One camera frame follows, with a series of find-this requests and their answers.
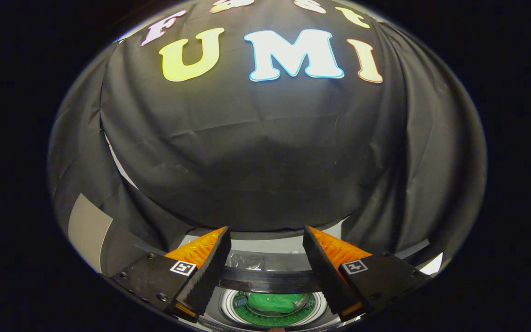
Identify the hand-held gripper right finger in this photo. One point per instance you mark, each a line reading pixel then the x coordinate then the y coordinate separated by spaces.
pixel 323 272

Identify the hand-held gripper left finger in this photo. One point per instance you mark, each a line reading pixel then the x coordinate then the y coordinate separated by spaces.
pixel 208 272

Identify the grey washing machine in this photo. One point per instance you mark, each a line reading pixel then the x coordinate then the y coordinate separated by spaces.
pixel 228 306

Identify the green polo shirt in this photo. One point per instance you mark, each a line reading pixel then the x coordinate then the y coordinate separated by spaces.
pixel 274 303

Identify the white paper sheet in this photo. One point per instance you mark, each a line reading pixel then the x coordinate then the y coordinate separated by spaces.
pixel 433 265

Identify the grey cabinet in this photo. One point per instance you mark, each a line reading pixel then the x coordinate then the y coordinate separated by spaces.
pixel 88 226

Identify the black backdrop cloth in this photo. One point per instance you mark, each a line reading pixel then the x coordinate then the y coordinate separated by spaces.
pixel 256 152

